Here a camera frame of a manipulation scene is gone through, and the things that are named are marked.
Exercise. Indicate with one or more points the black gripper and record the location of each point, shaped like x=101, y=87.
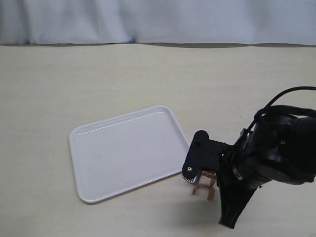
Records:
x=259, y=159

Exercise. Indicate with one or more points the wooden notched piece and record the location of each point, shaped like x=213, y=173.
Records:
x=212, y=189
x=200, y=184
x=209, y=172

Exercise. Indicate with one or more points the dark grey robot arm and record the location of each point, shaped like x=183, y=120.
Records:
x=301, y=146

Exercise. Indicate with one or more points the white plastic tray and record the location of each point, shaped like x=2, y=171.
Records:
x=116, y=155

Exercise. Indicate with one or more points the white cloth backdrop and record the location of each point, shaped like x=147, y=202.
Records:
x=157, y=21

